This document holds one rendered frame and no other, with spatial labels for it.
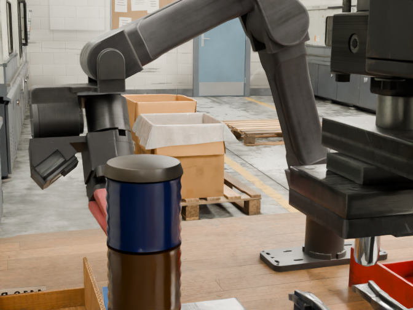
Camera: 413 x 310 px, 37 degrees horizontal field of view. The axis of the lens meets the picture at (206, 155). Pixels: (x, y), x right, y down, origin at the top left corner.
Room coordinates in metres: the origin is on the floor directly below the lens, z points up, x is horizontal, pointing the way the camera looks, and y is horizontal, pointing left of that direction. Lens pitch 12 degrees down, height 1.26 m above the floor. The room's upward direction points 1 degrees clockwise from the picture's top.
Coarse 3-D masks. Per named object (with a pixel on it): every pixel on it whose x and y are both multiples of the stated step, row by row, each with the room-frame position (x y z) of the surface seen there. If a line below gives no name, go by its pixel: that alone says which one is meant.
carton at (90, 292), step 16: (16, 288) 0.73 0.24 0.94; (32, 288) 0.74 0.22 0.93; (64, 288) 0.75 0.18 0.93; (80, 288) 0.75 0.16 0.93; (96, 288) 0.66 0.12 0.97; (0, 304) 0.72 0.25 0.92; (16, 304) 0.73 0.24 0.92; (32, 304) 0.73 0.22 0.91; (48, 304) 0.74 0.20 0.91; (64, 304) 0.74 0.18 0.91; (80, 304) 0.75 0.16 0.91; (96, 304) 0.64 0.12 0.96
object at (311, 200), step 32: (384, 96) 0.51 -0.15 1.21; (352, 128) 0.51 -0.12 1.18; (384, 128) 0.51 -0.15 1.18; (352, 160) 0.50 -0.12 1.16; (384, 160) 0.47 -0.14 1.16; (320, 192) 0.49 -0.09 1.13; (352, 192) 0.45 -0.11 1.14; (384, 192) 0.46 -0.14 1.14; (320, 224) 0.48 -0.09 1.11; (352, 224) 0.45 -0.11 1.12; (384, 224) 0.46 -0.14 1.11
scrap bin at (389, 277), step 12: (360, 264) 0.81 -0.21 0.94; (384, 264) 0.85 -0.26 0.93; (396, 264) 0.86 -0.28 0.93; (408, 264) 0.86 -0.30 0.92; (360, 276) 0.81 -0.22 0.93; (372, 276) 0.78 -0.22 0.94; (384, 276) 0.76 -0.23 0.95; (396, 276) 0.73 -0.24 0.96; (408, 276) 0.86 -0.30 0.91; (384, 288) 0.75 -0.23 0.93; (396, 288) 0.73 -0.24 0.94; (408, 288) 0.71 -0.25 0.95; (396, 300) 0.73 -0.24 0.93; (408, 300) 0.71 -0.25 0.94
